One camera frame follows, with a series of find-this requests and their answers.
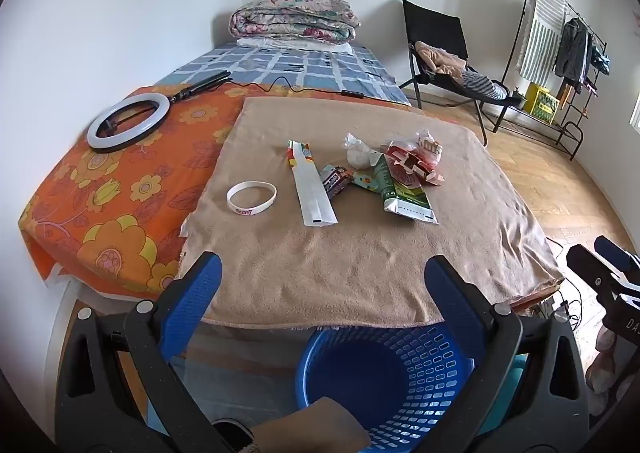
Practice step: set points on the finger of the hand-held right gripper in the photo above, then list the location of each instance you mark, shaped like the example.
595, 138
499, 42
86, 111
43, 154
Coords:
615, 253
592, 265

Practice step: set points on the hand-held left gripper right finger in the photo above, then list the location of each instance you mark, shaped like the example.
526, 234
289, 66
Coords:
450, 293

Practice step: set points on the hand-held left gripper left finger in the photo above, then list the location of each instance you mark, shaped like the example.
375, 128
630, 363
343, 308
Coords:
200, 293

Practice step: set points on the green and white packet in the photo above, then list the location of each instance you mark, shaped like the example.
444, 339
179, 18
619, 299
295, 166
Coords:
405, 205

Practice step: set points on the blue plastic laundry basket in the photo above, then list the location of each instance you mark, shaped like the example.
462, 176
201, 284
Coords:
390, 383

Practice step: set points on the crushed red white carton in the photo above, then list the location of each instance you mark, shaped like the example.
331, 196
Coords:
415, 165

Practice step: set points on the fruit printed teal packet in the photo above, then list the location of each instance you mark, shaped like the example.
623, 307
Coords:
362, 179

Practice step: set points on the long white wrapper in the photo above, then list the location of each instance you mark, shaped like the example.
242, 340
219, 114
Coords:
312, 198

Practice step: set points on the clear plastic bag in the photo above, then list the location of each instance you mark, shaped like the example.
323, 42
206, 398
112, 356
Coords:
425, 142

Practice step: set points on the brown snack bar wrapper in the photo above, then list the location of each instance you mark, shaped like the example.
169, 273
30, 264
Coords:
334, 179

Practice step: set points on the white tissue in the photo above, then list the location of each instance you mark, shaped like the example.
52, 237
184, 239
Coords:
361, 155

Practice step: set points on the person's right hand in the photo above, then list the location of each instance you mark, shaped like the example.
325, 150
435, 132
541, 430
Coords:
602, 368

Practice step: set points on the white rubber wristband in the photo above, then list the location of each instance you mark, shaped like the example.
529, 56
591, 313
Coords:
235, 207

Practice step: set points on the beige towel blanket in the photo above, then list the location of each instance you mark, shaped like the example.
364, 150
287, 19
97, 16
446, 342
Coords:
350, 263

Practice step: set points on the orange floral bedsheet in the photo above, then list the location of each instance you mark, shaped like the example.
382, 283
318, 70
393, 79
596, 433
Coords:
125, 193

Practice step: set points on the person's black shoe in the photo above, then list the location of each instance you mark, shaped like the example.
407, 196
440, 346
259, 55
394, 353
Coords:
232, 435

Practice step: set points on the yellow plastic crate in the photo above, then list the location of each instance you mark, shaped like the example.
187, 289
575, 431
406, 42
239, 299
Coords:
540, 103

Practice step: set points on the person's brown trouser leg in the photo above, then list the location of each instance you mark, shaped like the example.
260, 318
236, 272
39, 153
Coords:
310, 428

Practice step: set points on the small potted plant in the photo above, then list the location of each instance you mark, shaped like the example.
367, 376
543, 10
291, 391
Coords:
519, 98

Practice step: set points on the teal hanging garment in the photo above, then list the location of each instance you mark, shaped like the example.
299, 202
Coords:
600, 60

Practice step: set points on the dark hanging jacket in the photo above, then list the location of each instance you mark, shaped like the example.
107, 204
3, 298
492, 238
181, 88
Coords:
572, 50

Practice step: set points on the grey striped cloth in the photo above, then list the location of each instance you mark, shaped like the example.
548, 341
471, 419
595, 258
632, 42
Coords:
480, 85

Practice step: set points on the black folded tripod stand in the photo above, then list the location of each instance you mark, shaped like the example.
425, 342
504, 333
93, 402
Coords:
210, 80

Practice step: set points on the green striped hanging towel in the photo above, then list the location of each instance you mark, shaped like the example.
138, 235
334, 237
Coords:
542, 33

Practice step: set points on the beige cloth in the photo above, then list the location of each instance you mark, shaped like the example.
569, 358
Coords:
440, 58

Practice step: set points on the blue checked bedsheet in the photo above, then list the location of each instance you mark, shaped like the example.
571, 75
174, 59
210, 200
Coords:
300, 65

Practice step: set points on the folded white sheet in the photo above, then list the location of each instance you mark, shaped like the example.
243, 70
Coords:
260, 44

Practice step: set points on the black folding chair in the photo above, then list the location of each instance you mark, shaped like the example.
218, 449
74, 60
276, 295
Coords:
435, 28

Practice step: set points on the folded floral quilt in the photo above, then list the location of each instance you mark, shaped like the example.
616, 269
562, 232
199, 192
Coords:
295, 18

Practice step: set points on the white bed frame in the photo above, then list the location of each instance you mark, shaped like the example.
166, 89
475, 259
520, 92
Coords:
57, 343

